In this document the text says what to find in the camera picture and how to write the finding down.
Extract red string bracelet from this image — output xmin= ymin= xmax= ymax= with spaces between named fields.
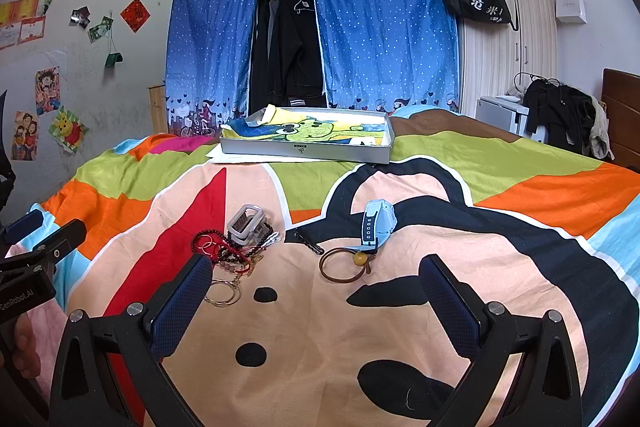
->
xmin=194 ymin=235 xmax=254 ymax=278

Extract beige wooden wardrobe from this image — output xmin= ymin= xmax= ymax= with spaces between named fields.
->
xmin=459 ymin=0 xmax=558 ymax=117

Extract black clothes pile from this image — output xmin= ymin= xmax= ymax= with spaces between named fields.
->
xmin=522 ymin=77 xmax=615 ymax=160

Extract white silver hair clip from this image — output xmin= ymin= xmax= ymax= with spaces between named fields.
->
xmin=258 ymin=232 xmax=281 ymax=251

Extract anime characters poster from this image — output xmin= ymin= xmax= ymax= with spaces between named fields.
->
xmin=35 ymin=66 xmax=61 ymax=115

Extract dark hanging clothes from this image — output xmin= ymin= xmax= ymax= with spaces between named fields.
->
xmin=248 ymin=0 xmax=326 ymax=113

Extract white storage box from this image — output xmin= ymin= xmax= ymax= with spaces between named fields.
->
xmin=475 ymin=95 xmax=548 ymax=143

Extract winnie pooh poster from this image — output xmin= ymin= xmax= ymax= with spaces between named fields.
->
xmin=49 ymin=106 xmax=88 ymax=154

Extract large silver hoop ring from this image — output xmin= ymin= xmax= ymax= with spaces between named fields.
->
xmin=202 ymin=279 xmax=243 ymax=308

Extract person left hand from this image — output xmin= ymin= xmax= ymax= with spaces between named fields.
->
xmin=1 ymin=313 xmax=41 ymax=379

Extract grey clear small case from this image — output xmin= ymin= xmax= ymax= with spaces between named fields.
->
xmin=227 ymin=204 xmax=267 ymax=246

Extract brown hair tie yellow bead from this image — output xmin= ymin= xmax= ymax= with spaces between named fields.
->
xmin=318 ymin=247 xmax=376 ymax=284

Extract blue dotted wardrobe curtain left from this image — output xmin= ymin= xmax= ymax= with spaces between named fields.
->
xmin=165 ymin=0 xmax=257 ymax=136

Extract red diamond wall decoration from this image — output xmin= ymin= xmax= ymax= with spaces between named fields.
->
xmin=120 ymin=0 xmax=151 ymax=32

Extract colourful cartoon bedsheet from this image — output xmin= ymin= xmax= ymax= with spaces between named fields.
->
xmin=20 ymin=109 xmax=639 ymax=426

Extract blue dotted wardrobe curtain right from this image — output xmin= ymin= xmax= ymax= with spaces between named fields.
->
xmin=314 ymin=0 xmax=460 ymax=114

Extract grey shallow box tray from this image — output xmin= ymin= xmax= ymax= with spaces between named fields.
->
xmin=219 ymin=105 xmax=395 ymax=165

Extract blue dotted wardrobe curtain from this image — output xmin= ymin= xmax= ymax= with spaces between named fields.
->
xmin=165 ymin=0 xmax=257 ymax=136
xmin=314 ymin=0 xmax=460 ymax=114

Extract cartoon family poster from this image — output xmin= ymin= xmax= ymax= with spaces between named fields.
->
xmin=11 ymin=112 xmax=39 ymax=161

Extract black bead necklace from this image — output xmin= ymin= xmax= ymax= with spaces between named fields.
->
xmin=191 ymin=229 xmax=274 ymax=272

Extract gold chain necklace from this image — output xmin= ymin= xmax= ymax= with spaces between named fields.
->
xmin=211 ymin=248 xmax=266 ymax=291

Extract white paper bag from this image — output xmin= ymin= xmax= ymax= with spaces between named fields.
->
xmin=555 ymin=0 xmax=587 ymax=24

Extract black hair clip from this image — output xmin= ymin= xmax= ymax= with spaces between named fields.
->
xmin=292 ymin=229 xmax=324 ymax=256

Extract brown wooden headboard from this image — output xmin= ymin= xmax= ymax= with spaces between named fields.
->
xmin=601 ymin=68 xmax=640 ymax=172

